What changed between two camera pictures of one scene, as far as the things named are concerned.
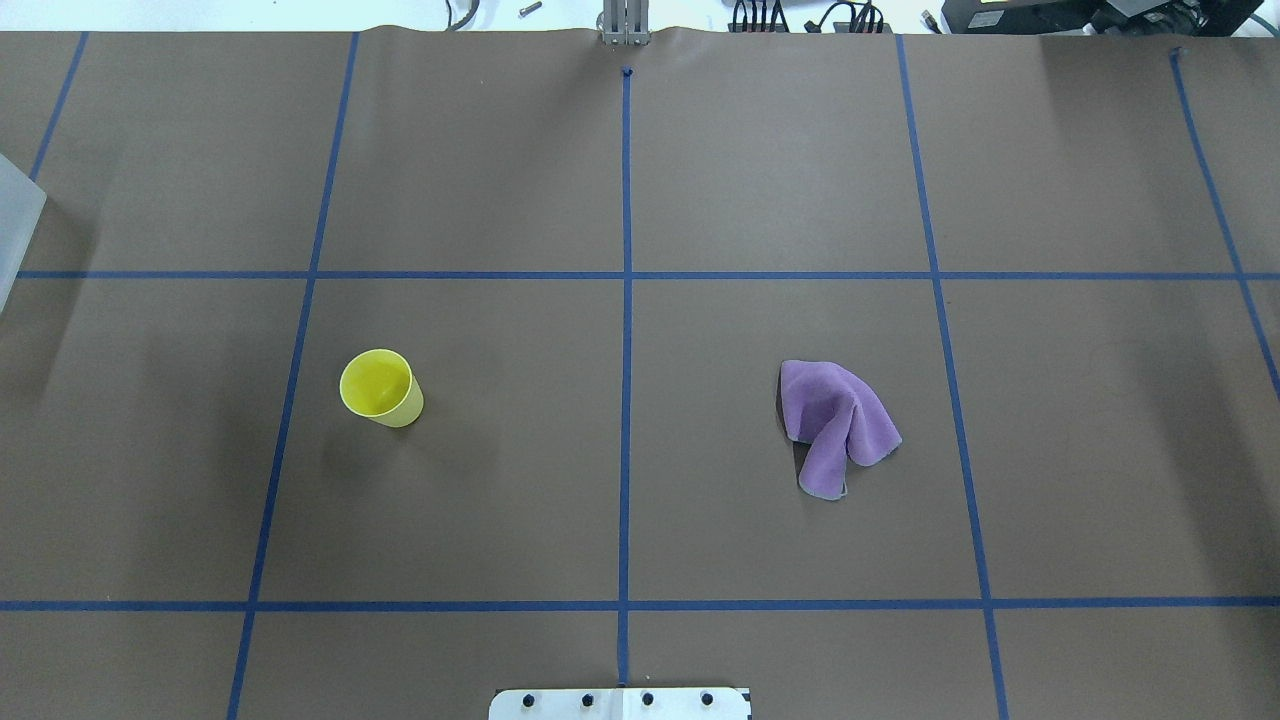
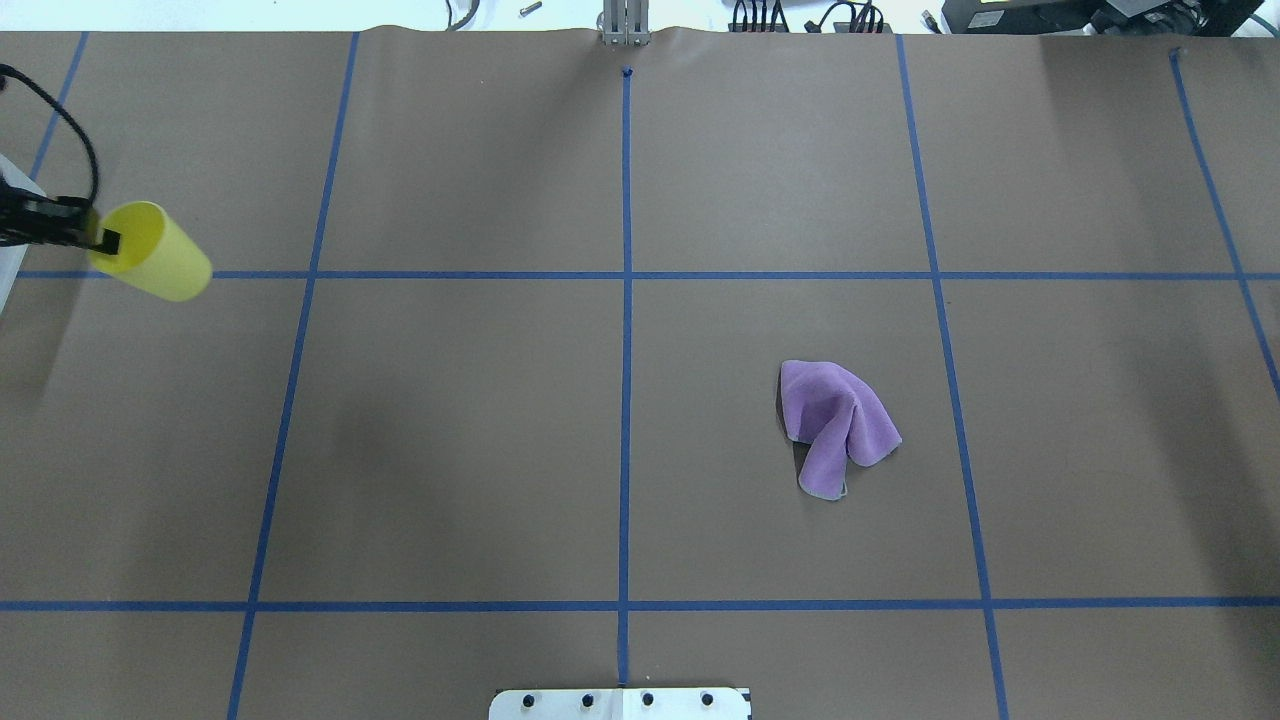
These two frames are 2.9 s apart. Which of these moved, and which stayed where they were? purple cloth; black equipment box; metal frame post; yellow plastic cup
Moved: yellow plastic cup
Stayed: black equipment box; metal frame post; purple cloth
